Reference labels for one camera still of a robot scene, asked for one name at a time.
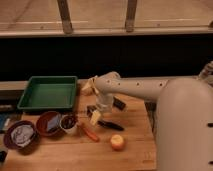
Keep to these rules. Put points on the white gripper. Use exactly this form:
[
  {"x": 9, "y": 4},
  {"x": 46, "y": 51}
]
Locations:
[{"x": 104, "y": 103}]

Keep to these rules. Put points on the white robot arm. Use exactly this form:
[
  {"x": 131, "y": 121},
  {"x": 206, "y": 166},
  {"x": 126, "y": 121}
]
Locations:
[{"x": 184, "y": 108}]

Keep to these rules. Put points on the orange carrot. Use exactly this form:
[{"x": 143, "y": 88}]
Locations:
[{"x": 89, "y": 133}]

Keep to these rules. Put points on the black block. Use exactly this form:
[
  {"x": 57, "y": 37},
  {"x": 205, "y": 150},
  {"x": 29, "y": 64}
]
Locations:
[{"x": 119, "y": 104}]

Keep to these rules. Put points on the banana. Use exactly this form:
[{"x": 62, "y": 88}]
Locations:
[{"x": 89, "y": 88}]

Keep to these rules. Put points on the white cup with dark contents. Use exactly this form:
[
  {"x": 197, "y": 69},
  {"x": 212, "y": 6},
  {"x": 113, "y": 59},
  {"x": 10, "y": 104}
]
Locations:
[{"x": 68, "y": 124}]

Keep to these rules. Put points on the yellow apple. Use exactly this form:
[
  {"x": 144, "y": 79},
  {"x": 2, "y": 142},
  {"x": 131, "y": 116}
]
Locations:
[{"x": 117, "y": 142}]

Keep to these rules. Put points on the red bowl with object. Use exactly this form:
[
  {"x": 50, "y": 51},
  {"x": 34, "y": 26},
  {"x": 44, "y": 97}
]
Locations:
[{"x": 48, "y": 123}]

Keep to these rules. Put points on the green plastic tray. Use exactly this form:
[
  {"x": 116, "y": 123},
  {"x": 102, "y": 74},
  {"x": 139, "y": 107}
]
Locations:
[{"x": 49, "y": 93}]

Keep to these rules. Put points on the maroon bowl with cloth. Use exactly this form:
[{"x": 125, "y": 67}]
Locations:
[{"x": 20, "y": 135}]

